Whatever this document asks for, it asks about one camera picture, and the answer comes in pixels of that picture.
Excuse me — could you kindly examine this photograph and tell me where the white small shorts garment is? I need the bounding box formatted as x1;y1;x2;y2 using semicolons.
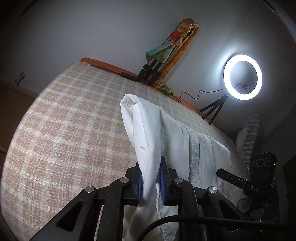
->
120;94;231;240

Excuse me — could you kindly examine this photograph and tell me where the striped green white pillow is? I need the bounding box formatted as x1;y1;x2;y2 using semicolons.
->
235;113;264;179

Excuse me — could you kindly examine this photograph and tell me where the pink plaid bed blanket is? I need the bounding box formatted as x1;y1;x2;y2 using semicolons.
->
1;62;245;240

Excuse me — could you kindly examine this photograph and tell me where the colourful orange scarf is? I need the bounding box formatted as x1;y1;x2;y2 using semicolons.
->
138;18;199;88

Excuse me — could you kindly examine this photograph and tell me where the black braided cable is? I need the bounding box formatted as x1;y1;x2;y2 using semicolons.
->
138;216;278;241

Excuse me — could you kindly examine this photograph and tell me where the black ring light tripod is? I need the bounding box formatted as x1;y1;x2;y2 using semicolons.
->
200;94;229;125

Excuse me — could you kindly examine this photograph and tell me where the black ring light power cable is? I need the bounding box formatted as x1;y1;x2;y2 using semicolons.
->
174;89;226;103

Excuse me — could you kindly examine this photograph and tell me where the white ring light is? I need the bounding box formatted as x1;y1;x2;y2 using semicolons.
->
223;54;263;100

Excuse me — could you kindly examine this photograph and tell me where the metal door handle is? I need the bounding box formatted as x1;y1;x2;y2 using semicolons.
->
15;72;25;86

